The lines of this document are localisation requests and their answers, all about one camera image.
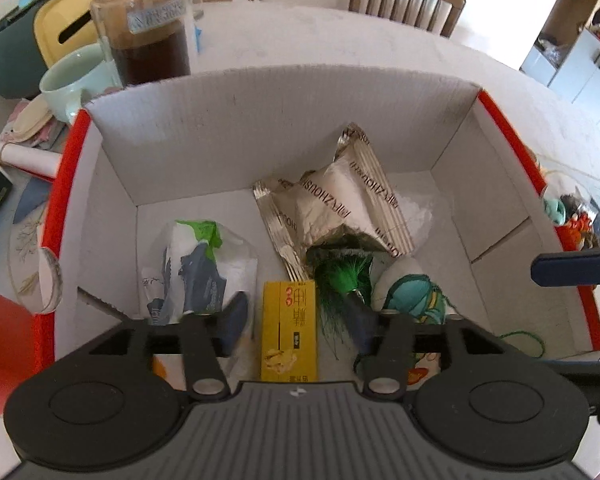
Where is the red small ornament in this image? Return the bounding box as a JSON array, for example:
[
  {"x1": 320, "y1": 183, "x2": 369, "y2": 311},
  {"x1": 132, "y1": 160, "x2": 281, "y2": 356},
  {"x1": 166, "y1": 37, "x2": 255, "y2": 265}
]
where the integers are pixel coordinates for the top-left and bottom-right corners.
[{"x1": 562, "y1": 212, "x2": 594, "y2": 237}]

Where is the mint green cup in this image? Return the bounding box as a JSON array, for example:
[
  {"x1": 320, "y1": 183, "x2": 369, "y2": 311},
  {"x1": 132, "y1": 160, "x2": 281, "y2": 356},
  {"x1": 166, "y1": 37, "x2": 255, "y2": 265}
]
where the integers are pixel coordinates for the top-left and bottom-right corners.
[{"x1": 39, "y1": 42, "x2": 126, "y2": 126}]

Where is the round embroidered fan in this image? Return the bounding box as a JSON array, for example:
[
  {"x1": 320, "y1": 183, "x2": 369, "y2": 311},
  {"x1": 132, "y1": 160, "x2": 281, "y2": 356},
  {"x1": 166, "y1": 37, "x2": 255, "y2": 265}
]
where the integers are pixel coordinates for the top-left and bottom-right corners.
[{"x1": 7, "y1": 207, "x2": 65, "y2": 314}]

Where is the teal white round toy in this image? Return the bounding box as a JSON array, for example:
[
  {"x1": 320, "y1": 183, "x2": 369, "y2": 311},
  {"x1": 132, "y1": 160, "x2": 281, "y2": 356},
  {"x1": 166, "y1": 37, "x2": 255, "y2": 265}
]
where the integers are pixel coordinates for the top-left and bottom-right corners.
[{"x1": 371, "y1": 257, "x2": 454, "y2": 386}]

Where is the green tissue box yellow lid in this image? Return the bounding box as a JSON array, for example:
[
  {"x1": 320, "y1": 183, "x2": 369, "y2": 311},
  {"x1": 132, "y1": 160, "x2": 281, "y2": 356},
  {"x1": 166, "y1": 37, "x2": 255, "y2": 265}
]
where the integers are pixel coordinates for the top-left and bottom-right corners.
[{"x1": 0, "y1": 0, "x2": 101, "y2": 100}]

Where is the clear bag of small toys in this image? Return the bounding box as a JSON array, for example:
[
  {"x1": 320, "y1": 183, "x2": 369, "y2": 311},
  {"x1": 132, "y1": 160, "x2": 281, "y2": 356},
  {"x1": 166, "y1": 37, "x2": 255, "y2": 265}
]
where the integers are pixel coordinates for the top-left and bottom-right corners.
[{"x1": 532, "y1": 156, "x2": 600, "y2": 261}]

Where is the red thermos bottle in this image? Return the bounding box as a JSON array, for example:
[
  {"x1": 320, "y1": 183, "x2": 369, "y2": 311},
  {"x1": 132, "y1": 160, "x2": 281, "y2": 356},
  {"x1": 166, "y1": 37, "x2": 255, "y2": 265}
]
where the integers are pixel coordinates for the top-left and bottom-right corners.
[{"x1": 0, "y1": 285, "x2": 36, "y2": 419}]

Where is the red and white cardboard box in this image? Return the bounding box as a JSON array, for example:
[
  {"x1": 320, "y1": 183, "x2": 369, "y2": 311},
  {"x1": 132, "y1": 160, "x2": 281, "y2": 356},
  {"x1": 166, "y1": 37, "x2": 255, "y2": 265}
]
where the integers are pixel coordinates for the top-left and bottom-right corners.
[{"x1": 32, "y1": 62, "x2": 600, "y2": 377}]

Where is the pink shaped coaster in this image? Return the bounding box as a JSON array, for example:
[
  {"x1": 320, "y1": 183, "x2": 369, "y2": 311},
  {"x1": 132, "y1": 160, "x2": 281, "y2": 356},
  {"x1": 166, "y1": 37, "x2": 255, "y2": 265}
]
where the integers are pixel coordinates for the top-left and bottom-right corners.
[{"x1": 0, "y1": 120, "x2": 64, "y2": 149}]

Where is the white printed plastic bag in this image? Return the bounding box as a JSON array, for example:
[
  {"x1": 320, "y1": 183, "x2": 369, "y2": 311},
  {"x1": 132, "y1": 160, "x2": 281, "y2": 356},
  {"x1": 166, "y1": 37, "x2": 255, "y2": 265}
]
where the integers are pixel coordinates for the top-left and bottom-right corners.
[{"x1": 141, "y1": 219, "x2": 259, "y2": 386}]

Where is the white and wood wardrobe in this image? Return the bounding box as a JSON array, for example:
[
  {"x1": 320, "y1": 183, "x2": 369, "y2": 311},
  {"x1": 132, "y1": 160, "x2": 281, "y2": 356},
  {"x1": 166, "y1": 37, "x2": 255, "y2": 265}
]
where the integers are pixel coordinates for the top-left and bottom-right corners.
[{"x1": 520, "y1": 0, "x2": 600, "y2": 126}]

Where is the silver snack packet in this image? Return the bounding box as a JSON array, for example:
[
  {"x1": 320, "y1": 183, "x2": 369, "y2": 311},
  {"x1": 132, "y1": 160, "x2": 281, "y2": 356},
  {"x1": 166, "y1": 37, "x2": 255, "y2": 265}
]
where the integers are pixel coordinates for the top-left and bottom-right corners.
[{"x1": 252, "y1": 122, "x2": 414, "y2": 282}]

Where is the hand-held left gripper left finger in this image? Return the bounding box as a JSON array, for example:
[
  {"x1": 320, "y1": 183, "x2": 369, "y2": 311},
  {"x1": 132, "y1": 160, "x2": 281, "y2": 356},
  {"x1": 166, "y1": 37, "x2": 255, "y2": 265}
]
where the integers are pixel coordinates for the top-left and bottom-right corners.
[{"x1": 55, "y1": 291, "x2": 251, "y2": 404}]

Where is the clear plastic wrapper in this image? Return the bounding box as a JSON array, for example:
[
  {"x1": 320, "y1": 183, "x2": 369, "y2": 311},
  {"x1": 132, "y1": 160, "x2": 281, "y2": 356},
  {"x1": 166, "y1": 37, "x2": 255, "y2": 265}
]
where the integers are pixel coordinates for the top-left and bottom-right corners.
[{"x1": 399, "y1": 195, "x2": 437, "y2": 242}]

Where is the white rolled paper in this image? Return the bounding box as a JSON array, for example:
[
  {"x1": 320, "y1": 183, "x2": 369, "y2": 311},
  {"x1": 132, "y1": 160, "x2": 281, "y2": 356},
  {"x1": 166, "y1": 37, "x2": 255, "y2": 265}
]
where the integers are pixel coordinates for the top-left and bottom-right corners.
[{"x1": 0, "y1": 138, "x2": 64, "y2": 181}]

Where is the glass jar with dark liquid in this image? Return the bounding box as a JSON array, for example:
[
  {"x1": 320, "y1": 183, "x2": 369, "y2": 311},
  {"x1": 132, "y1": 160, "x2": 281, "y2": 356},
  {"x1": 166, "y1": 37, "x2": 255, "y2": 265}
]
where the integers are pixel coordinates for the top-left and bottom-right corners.
[{"x1": 90, "y1": 0, "x2": 201, "y2": 89}]

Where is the yellow small box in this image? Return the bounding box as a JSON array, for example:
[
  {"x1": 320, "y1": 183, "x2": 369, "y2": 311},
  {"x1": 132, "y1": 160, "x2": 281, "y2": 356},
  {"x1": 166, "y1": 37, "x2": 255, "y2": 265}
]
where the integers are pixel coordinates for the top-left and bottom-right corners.
[{"x1": 260, "y1": 280, "x2": 321, "y2": 384}]

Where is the teal small sachet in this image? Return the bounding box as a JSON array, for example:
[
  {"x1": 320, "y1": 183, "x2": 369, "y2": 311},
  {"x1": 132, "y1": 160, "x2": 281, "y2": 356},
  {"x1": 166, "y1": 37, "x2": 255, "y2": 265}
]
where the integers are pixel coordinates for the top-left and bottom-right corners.
[{"x1": 543, "y1": 197, "x2": 569, "y2": 224}]

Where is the green tassel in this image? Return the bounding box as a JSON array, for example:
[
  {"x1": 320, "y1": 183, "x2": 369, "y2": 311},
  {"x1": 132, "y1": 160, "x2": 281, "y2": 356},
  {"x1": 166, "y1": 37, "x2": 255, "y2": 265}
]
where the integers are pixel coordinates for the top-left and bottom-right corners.
[{"x1": 311, "y1": 247, "x2": 377, "y2": 362}]

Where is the beige shaped coaster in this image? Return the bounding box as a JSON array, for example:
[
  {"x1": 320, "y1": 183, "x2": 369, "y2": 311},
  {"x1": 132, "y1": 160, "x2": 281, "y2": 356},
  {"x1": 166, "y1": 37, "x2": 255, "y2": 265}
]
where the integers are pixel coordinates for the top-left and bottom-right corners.
[{"x1": 10, "y1": 97, "x2": 55, "y2": 134}]

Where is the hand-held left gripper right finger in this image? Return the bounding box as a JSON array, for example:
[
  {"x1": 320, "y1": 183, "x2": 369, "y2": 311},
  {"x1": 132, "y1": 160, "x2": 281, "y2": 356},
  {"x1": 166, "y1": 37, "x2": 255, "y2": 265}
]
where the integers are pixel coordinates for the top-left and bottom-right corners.
[{"x1": 346, "y1": 300, "x2": 537, "y2": 404}]

